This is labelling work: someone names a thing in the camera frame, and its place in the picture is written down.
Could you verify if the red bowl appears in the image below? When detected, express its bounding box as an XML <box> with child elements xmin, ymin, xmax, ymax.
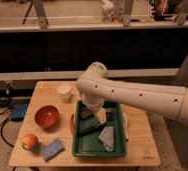
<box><xmin>34</xmin><ymin>105</ymin><xmax>59</xmax><ymax>129</ymax></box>

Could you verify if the blue sponge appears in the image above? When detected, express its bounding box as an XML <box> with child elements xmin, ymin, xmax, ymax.
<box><xmin>41</xmin><ymin>138</ymin><xmax>64</xmax><ymax>161</ymax></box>

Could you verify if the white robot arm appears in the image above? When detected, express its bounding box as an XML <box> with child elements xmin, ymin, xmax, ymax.
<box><xmin>76</xmin><ymin>62</ymin><xmax>188</xmax><ymax>125</ymax></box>

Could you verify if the dark scrub brush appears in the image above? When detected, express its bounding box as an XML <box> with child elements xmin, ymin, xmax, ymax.
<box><xmin>78</xmin><ymin>116</ymin><xmax>104</xmax><ymax>136</ymax></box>

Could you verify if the peach apple fruit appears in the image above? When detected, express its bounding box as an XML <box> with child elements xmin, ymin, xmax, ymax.
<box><xmin>22</xmin><ymin>133</ymin><xmax>38</xmax><ymax>150</ymax></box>

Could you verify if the small dark object in tray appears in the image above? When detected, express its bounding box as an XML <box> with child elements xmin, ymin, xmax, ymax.
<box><xmin>106</xmin><ymin>112</ymin><xmax>114</xmax><ymax>121</ymax></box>

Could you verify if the blue power box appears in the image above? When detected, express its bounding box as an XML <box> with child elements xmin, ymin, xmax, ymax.
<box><xmin>11</xmin><ymin>103</ymin><xmax>28</xmax><ymax>121</ymax></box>

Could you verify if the green plastic tray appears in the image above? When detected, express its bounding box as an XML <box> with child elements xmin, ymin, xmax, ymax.
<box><xmin>72</xmin><ymin>101</ymin><xmax>127</xmax><ymax>157</ymax></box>

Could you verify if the black cable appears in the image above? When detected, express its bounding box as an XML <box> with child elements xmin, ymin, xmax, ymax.
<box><xmin>0</xmin><ymin>96</ymin><xmax>15</xmax><ymax>148</ymax></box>

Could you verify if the grey folded cloth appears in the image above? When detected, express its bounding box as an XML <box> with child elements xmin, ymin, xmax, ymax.
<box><xmin>98</xmin><ymin>126</ymin><xmax>114</xmax><ymax>152</ymax></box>

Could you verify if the white cup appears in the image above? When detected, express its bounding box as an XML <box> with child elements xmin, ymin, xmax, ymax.
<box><xmin>57</xmin><ymin>84</ymin><xmax>71</xmax><ymax>102</ymax></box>

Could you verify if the dark sponge block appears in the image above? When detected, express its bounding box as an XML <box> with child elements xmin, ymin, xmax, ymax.
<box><xmin>80</xmin><ymin>108</ymin><xmax>93</xmax><ymax>120</ymax></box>

